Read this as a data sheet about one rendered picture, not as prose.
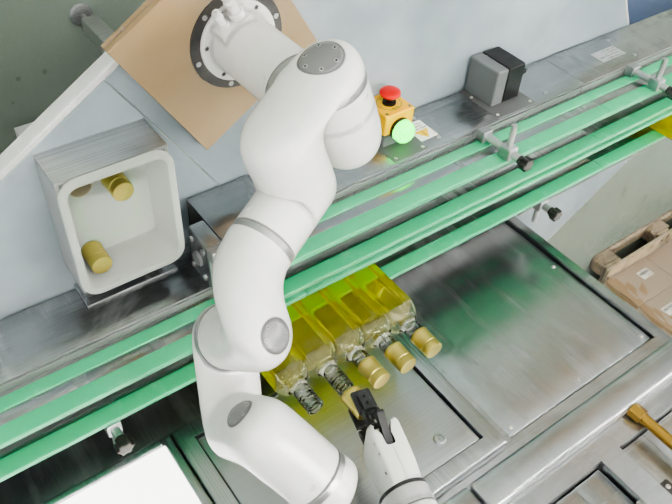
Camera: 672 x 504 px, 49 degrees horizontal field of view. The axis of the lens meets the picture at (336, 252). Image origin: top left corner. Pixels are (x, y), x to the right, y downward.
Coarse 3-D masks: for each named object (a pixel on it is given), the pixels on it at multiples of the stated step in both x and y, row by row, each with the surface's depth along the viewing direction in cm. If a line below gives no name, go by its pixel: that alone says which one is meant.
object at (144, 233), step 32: (128, 160) 105; (160, 160) 110; (64, 192) 101; (96, 192) 113; (160, 192) 116; (64, 224) 105; (96, 224) 117; (128, 224) 121; (160, 224) 123; (128, 256) 121; (160, 256) 121; (96, 288) 115
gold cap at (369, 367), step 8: (368, 360) 122; (376, 360) 122; (360, 368) 122; (368, 368) 121; (376, 368) 121; (368, 376) 121; (376, 376) 120; (384, 376) 120; (376, 384) 120; (384, 384) 122
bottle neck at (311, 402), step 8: (296, 384) 118; (304, 384) 119; (296, 392) 118; (304, 392) 117; (312, 392) 118; (304, 400) 117; (312, 400) 116; (320, 400) 117; (304, 408) 118; (312, 408) 118; (320, 408) 118
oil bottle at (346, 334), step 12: (300, 300) 129; (312, 300) 129; (324, 300) 129; (312, 312) 127; (324, 312) 127; (336, 312) 127; (324, 324) 125; (336, 324) 125; (348, 324) 126; (336, 336) 124; (348, 336) 124; (360, 336) 124; (336, 348) 124; (348, 348) 123; (348, 360) 125
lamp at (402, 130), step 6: (396, 120) 137; (402, 120) 137; (408, 120) 138; (396, 126) 137; (402, 126) 136; (408, 126) 137; (390, 132) 138; (396, 132) 137; (402, 132) 136; (408, 132) 137; (414, 132) 139; (396, 138) 138; (402, 138) 137; (408, 138) 138
